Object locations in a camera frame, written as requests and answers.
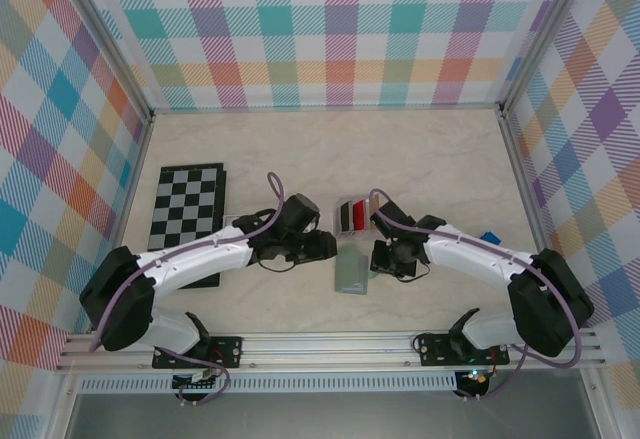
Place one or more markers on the green card holder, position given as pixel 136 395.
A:
pixel 350 275

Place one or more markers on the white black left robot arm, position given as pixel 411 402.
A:
pixel 200 259

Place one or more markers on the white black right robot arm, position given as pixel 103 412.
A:
pixel 480 259

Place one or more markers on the stacked grey cards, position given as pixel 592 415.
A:
pixel 345 218

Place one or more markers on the red card with black stripe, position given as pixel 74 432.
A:
pixel 360 216

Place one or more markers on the small grey rectangular object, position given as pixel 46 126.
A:
pixel 231 220

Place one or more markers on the small blue object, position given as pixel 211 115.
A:
pixel 490 238

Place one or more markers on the black grey chessboard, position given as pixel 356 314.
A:
pixel 185 194

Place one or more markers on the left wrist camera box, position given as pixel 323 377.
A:
pixel 300 211

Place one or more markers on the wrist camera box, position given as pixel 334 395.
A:
pixel 395 216
pixel 300 211

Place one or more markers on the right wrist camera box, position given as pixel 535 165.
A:
pixel 395 216

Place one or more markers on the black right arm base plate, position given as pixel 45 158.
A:
pixel 435 349

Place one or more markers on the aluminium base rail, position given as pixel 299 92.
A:
pixel 325 351

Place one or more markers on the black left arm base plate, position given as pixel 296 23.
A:
pixel 227 351

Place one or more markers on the aluminium back rail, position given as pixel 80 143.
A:
pixel 325 108

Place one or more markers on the aluminium right side rail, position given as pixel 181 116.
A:
pixel 520 174

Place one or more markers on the aluminium left side rail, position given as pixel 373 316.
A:
pixel 125 209

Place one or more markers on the aluminium right corner post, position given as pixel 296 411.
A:
pixel 545 34

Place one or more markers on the aluminium corner post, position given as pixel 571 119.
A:
pixel 545 34
pixel 107 41

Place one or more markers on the aluminium left corner post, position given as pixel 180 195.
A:
pixel 107 41

